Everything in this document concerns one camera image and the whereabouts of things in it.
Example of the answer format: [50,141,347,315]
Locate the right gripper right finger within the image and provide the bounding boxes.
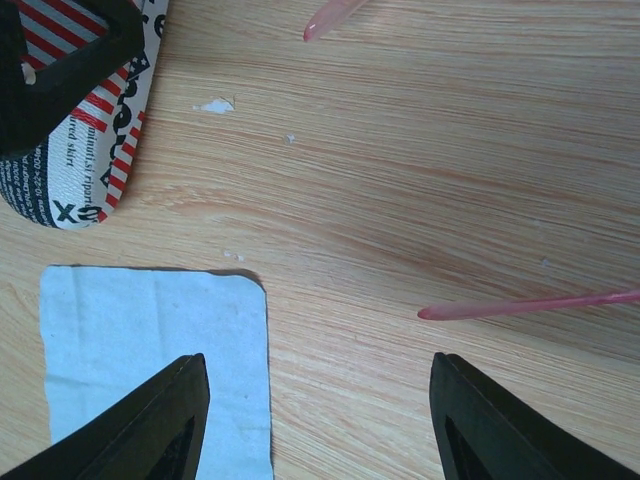
[429,352,639,479]

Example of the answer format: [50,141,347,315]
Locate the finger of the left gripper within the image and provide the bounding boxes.
[1,1,144,155]

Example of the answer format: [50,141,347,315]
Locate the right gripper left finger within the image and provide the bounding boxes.
[1,353,209,479]

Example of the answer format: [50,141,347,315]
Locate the flag print glasses case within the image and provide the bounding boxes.
[1,1,168,229]

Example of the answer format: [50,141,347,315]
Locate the light blue cleaning cloth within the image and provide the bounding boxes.
[39,266,274,479]

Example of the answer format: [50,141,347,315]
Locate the red transparent sunglasses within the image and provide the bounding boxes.
[303,0,639,321]

